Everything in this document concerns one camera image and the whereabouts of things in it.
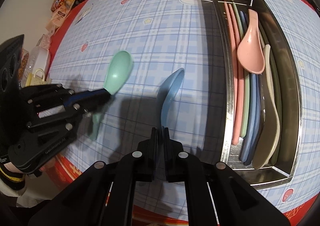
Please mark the blue chopstick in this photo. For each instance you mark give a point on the blue chopstick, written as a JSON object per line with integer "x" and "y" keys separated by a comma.
{"x": 251, "y": 119}
{"x": 256, "y": 125}

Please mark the blue spoon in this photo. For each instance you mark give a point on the blue spoon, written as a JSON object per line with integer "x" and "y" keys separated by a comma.
{"x": 166, "y": 94}

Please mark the person's left forearm sleeve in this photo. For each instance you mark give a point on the person's left forearm sleeve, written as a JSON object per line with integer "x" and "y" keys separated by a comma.
{"x": 12, "y": 181}

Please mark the pink snack bag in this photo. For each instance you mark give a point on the pink snack bag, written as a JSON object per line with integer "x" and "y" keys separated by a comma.
{"x": 59, "y": 16}

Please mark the green spoon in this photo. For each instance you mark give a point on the green spoon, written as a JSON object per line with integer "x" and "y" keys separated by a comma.
{"x": 118, "y": 72}

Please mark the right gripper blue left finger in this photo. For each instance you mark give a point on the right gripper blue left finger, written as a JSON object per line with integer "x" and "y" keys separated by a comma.
{"x": 153, "y": 151}

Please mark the pink spoon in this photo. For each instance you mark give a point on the pink spoon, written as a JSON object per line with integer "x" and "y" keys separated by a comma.
{"x": 249, "y": 52}

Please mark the beige spoon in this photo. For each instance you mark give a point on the beige spoon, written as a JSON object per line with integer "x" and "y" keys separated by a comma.
{"x": 270, "y": 133}

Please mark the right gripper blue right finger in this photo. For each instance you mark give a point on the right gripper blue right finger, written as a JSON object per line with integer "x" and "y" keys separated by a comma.
{"x": 167, "y": 153}

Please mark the person's left hand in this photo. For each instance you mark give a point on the person's left hand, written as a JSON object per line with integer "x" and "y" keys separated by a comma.
{"x": 49, "y": 164}

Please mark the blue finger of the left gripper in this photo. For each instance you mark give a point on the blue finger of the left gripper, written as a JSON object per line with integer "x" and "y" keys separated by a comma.
{"x": 96, "y": 97}
{"x": 90, "y": 105}

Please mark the steel utensil tray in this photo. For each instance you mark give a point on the steel utensil tray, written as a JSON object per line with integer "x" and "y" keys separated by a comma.
{"x": 287, "y": 95}

